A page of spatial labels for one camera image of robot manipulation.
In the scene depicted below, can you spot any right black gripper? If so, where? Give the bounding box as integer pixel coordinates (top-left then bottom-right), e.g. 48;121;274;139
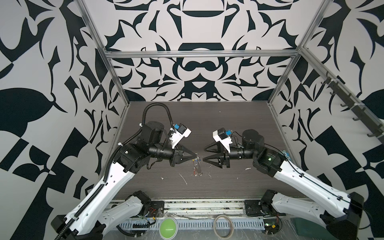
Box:
205;139;259;169

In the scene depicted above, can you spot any metal keyring with yellow tag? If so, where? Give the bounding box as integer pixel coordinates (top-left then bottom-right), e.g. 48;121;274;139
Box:
193;154;203;176

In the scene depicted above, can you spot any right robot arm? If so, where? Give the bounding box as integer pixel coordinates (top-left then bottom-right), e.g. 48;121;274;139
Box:
203;128;365;240

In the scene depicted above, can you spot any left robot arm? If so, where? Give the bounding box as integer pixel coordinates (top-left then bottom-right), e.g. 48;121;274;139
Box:
51;103;198;240

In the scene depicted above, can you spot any light blue toy block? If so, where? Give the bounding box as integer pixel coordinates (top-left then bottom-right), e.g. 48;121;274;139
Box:
281;151;292;161

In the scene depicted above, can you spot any green round button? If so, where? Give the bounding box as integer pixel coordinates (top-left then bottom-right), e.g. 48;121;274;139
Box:
159;217;179;240

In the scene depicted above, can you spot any dark green cloth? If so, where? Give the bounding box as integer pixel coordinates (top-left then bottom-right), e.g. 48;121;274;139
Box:
291;218;337;240

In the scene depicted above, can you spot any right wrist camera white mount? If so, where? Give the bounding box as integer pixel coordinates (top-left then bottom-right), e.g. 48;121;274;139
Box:
213;128;233;153

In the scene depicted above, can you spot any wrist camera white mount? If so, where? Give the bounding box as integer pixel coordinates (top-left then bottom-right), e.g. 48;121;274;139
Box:
213;128;233;153
170;124;192;149

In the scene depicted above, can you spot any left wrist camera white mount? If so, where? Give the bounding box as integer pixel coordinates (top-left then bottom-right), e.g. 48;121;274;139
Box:
170;124;192;149

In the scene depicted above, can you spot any aluminium front rail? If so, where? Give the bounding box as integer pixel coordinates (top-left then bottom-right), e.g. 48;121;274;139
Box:
79;196;301;221

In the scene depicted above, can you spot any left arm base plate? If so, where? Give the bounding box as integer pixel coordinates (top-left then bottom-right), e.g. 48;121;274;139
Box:
141;201;165;218

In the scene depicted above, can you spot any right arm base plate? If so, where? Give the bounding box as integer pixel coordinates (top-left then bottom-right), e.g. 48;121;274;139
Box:
244;200;267;217

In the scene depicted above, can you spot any white slotted cable duct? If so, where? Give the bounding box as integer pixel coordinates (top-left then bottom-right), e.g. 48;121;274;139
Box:
120;219;265;231

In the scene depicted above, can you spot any tape roll ring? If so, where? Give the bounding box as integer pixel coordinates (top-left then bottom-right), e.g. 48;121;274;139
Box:
212;214;235;240

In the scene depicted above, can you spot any aluminium frame crossbar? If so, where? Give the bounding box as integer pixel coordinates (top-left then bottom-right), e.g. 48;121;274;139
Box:
105;50;298;59

